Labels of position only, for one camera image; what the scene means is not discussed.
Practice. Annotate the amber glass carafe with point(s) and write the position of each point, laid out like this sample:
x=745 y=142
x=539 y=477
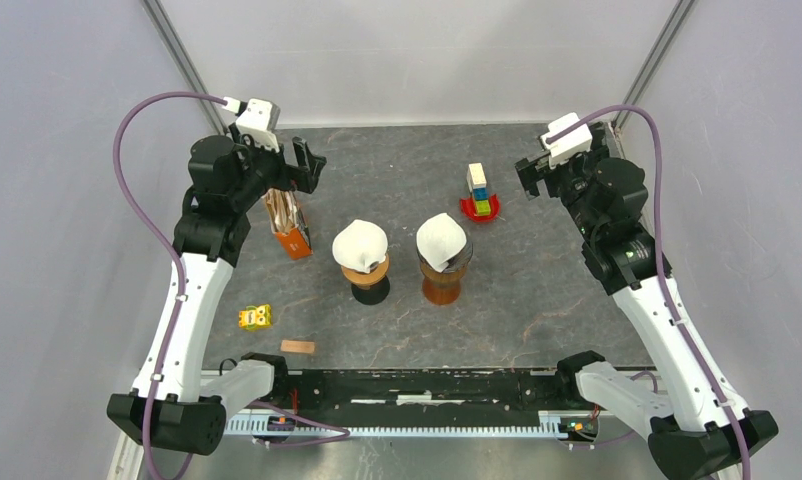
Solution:
x=441 y=288

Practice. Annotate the dark red cup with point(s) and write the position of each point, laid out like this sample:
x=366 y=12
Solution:
x=372 y=294

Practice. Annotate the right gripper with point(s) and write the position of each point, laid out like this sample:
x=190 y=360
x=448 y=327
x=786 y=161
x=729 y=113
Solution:
x=532 y=171

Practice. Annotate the red plastic lid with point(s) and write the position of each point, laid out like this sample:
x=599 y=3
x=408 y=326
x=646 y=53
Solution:
x=480 y=211

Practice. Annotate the white paper coffee filter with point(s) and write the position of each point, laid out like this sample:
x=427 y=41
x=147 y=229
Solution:
x=440 y=225

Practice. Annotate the yellow green toy block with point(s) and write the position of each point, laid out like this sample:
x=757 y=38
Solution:
x=255 y=317

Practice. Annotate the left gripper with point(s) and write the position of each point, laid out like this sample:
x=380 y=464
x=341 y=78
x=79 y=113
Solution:
x=309 y=165

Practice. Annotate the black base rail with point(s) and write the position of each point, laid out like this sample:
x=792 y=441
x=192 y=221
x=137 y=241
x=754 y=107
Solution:
x=423 y=398

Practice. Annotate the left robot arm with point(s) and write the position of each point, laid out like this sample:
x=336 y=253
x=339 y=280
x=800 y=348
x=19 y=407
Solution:
x=168 y=406

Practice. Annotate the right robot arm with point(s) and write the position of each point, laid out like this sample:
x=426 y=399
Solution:
x=699 y=427

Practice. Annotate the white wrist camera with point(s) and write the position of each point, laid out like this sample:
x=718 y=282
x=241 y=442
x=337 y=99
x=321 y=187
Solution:
x=565 y=140
x=254 y=124

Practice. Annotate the orange coffee filter box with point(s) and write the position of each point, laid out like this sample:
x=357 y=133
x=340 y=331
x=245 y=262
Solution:
x=288 y=223

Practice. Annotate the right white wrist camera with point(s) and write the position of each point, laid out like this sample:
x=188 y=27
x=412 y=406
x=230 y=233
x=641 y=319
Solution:
x=565 y=140

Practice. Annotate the small wooden block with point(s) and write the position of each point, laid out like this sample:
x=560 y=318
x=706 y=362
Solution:
x=298 y=347

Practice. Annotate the stacked toy brick tower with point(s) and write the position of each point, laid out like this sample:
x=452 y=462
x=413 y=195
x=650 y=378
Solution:
x=477 y=182

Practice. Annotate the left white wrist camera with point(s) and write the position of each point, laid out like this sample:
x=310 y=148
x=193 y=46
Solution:
x=254 y=124

